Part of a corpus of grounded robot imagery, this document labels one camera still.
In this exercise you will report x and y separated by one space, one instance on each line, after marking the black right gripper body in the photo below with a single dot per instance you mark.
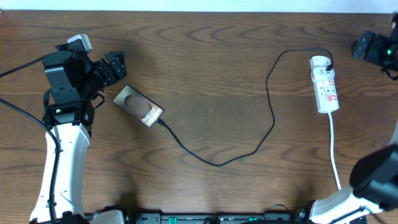
379 50

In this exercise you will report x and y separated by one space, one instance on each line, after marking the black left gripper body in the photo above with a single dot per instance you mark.
100 76

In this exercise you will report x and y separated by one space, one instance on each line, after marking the Samsung Galaxy smartphone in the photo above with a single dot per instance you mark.
139 106

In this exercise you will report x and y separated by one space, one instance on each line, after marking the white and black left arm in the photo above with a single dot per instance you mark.
68 117

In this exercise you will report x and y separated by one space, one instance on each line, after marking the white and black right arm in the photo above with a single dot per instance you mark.
372 184

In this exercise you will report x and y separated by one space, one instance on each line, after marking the white charger plug adapter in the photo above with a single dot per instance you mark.
319 61

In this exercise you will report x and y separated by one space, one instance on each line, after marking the white power strip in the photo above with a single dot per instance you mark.
325 89

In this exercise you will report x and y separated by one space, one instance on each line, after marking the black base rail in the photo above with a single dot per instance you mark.
277 217

